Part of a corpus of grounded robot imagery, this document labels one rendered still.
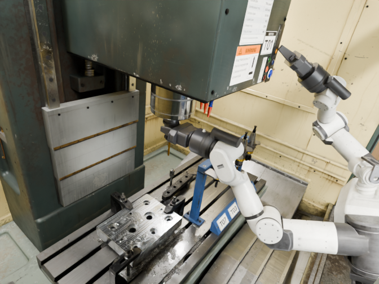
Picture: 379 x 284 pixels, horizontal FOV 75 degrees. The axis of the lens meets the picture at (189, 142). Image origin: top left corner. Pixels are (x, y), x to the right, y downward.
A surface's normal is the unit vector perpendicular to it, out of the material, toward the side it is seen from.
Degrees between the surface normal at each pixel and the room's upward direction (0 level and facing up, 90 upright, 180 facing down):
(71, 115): 90
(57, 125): 90
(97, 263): 0
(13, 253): 0
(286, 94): 90
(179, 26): 90
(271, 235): 73
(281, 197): 24
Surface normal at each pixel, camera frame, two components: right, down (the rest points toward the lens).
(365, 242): -0.30, -0.03
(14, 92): 0.79, 0.38
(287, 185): -0.13, -0.66
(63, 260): 0.12, -0.87
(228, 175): -0.59, 0.28
